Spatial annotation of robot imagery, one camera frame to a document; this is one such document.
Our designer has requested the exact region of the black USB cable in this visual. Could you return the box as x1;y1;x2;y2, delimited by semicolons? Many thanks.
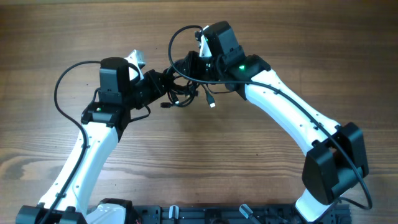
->
160;82;200;109

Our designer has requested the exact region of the black HDMI cable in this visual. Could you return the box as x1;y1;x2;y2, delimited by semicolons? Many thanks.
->
164;58;216;109

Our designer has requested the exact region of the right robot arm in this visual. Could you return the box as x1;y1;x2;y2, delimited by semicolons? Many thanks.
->
178;21;369;223

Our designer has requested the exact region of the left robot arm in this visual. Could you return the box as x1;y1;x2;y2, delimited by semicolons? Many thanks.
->
16;57;169;223

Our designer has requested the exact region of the left camera black cable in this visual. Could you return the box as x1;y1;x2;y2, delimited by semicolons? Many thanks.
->
37;60;141;224

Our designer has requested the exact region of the camera black cable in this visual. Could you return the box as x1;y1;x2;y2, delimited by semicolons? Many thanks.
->
167;24;373;211
37;60;141;224

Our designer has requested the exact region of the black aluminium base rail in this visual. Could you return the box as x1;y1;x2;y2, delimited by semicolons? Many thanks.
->
83;203;352;224

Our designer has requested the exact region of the right camera black cable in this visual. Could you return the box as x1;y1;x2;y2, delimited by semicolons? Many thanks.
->
167;24;373;211

